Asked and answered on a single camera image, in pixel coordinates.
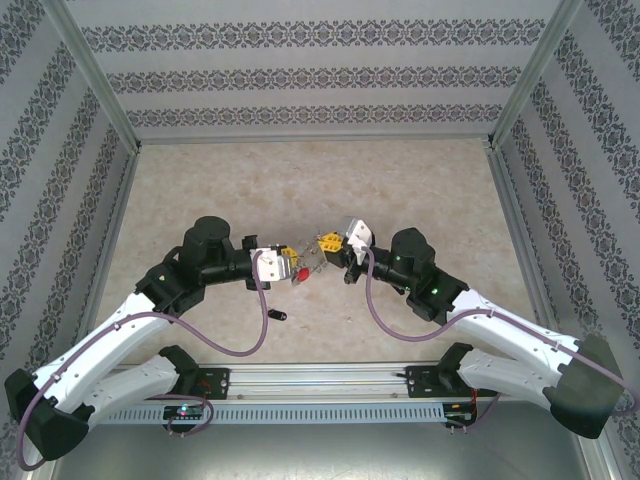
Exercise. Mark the red key tag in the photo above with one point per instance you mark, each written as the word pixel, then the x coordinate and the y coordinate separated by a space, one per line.
pixel 304 276

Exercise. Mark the large silver split keyring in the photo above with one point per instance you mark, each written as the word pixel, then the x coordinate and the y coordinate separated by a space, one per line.
pixel 312 260

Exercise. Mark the black key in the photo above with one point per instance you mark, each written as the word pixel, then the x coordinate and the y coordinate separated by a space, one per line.
pixel 277 314

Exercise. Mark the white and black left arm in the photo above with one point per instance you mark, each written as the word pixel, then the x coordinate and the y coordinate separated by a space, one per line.
pixel 100 350

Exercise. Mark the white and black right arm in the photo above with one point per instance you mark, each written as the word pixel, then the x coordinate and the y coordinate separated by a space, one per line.
pixel 525 340

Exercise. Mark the small circuit board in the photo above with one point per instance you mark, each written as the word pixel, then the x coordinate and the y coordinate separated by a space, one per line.
pixel 185 412
pixel 460 412

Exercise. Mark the grey metal base sheet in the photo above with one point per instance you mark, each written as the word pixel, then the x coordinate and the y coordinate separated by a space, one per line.
pixel 325 455

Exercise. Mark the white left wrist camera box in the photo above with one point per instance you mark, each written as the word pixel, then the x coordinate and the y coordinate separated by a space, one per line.
pixel 270 265

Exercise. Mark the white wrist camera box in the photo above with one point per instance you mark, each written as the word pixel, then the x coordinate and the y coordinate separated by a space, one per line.
pixel 357 232
pixel 270 265

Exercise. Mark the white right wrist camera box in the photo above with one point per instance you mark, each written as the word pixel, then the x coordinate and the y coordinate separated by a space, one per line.
pixel 357 232

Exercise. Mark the aluminium frame side rail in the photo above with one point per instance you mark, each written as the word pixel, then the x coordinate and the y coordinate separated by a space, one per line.
pixel 111 235
pixel 525 235

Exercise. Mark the aluminium frame back rail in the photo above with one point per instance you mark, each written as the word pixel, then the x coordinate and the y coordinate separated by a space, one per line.
pixel 315 140

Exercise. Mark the aluminium mounting rail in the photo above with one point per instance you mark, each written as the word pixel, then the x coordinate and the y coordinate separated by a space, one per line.
pixel 320 382

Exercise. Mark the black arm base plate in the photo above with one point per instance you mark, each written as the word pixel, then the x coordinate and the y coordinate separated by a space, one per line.
pixel 422 382
pixel 217 382

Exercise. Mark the aluminium frame post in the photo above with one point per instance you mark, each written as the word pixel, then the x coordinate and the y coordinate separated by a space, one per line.
pixel 537 70

